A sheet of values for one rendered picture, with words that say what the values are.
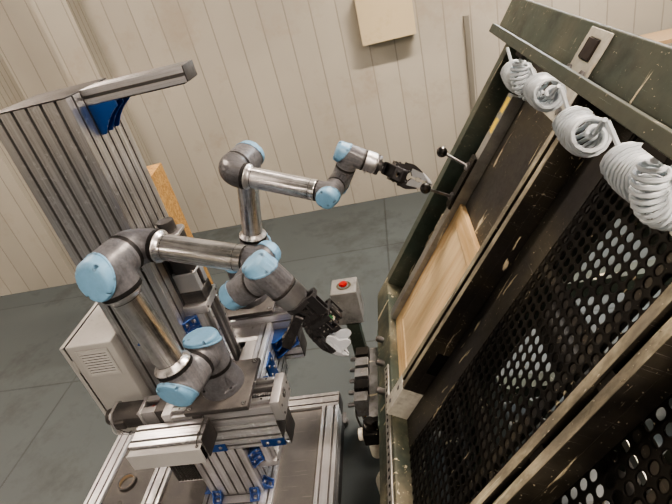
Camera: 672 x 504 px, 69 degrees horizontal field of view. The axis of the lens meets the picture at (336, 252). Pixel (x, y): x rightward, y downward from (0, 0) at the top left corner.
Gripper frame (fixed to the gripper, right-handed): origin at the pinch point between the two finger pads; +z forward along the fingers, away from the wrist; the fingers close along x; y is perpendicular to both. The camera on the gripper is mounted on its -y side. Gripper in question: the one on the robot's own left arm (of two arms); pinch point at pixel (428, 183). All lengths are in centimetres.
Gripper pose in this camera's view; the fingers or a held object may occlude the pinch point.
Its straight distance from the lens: 179.2
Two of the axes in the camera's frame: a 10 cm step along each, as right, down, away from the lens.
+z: 9.4, 3.2, 1.3
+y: -0.5, -2.2, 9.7
